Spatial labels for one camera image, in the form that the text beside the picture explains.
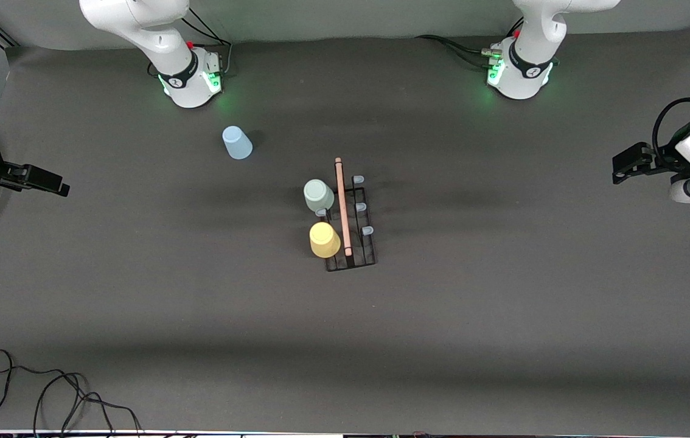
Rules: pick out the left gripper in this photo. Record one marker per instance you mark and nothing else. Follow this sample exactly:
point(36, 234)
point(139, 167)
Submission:
point(666, 163)

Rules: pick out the pale green plastic cup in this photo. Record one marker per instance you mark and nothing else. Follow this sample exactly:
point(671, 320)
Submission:
point(318, 194)

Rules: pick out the yellow plastic cup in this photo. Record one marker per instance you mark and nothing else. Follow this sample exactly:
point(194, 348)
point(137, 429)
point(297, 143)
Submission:
point(324, 239)

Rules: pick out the light blue plastic cup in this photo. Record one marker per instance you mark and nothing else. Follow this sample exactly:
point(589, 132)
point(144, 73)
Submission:
point(237, 145)

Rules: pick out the dark grey table mat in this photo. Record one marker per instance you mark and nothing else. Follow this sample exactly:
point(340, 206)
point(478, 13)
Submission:
point(442, 340)

